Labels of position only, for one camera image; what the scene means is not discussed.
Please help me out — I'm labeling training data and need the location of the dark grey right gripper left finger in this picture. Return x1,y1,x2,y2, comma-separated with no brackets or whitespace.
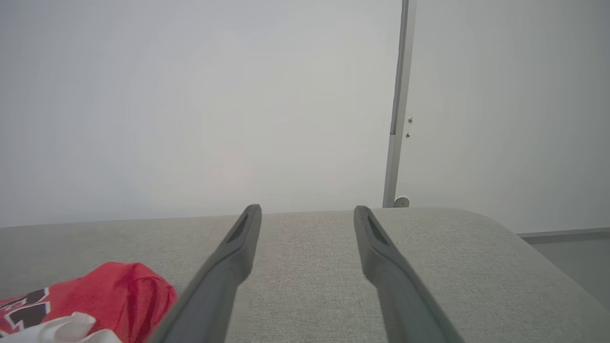
150,204,263,343

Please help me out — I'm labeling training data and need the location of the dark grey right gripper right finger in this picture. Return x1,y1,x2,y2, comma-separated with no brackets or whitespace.
354,205,465,343

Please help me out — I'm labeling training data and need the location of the red and white T-shirt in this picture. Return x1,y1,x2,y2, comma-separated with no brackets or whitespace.
0,261,178,343

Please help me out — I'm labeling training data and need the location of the grey fabric sofa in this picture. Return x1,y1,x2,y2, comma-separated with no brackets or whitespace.
0,207,610,343

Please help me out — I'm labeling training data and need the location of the dark grey baseboard strip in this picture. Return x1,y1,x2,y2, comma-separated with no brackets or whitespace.
517,228,610,245

